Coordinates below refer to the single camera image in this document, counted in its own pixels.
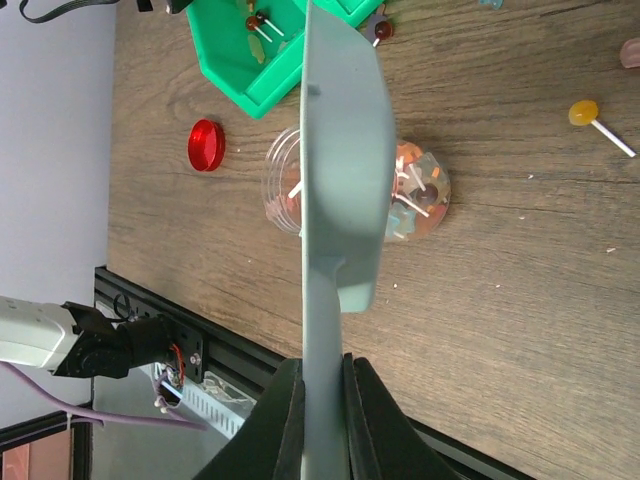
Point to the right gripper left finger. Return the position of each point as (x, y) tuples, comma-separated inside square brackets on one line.
[(270, 443)]

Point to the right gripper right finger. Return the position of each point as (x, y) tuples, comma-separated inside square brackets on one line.
[(382, 442)]

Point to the clear plastic cup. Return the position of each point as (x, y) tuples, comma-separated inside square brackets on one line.
[(420, 199)]

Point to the light blue slotted scoop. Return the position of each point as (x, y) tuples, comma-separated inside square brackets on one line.
[(348, 150)]

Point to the red round lid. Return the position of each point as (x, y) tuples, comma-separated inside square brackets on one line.
[(206, 145)]

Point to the green candy bin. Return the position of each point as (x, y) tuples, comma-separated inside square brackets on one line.
[(255, 70)]

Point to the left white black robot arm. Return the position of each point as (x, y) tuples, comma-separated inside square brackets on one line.
[(78, 341)]

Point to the yellow lollipop on table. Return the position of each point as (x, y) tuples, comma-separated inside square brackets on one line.
[(586, 112)]

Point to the red lollipop near bins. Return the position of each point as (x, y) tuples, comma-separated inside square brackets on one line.
[(378, 29)]

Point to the pink popsicle candy on table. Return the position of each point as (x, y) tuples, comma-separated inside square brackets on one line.
[(630, 54)]

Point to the light blue slotted cable duct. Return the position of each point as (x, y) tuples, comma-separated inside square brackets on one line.
[(214, 401)]

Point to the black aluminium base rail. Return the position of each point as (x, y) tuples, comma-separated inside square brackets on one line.
[(242, 363)]

